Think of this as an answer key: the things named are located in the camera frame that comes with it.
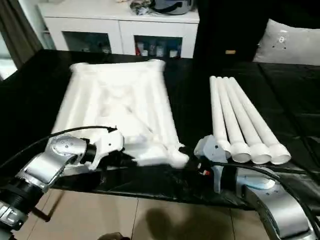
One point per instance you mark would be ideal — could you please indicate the white plastic table leg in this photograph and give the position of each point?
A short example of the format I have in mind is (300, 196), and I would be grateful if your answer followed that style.
(255, 112)
(228, 112)
(218, 112)
(242, 112)

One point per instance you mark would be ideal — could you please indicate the white plastic table top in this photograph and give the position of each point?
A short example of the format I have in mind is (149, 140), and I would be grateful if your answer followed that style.
(115, 95)

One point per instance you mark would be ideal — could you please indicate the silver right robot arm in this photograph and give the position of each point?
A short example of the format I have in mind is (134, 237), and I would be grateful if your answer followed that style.
(275, 207)

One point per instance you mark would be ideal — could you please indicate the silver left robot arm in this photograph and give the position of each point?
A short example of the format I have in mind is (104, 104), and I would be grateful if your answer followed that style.
(47, 162)

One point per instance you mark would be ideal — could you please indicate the black metal support rod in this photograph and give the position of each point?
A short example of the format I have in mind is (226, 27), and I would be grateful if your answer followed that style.
(47, 215)

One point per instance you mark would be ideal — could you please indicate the black work mat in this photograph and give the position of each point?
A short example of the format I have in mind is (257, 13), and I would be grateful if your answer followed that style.
(287, 112)

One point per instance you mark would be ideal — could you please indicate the small white jar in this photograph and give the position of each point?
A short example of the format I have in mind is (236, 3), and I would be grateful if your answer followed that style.
(173, 53)
(144, 53)
(159, 51)

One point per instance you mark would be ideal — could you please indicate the black furniture with gold label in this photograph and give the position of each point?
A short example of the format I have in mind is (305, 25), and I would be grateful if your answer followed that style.
(225, 27)

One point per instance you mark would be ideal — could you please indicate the white sideboard with glass doors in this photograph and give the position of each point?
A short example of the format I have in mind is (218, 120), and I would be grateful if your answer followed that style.
(120, 25)

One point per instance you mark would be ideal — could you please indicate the grey rounded bag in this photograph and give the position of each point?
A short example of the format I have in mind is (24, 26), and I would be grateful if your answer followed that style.
(172, 7)

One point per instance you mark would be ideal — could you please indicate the grey cushion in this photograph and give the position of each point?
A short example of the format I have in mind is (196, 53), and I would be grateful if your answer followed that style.
(287, 42)

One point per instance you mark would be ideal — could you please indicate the dark clutter pile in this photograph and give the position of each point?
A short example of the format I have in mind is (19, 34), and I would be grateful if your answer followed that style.
(140, 8)

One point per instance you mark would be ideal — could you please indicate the grey-brown curtain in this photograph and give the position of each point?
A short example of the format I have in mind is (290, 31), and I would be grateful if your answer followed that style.
(17, 32)

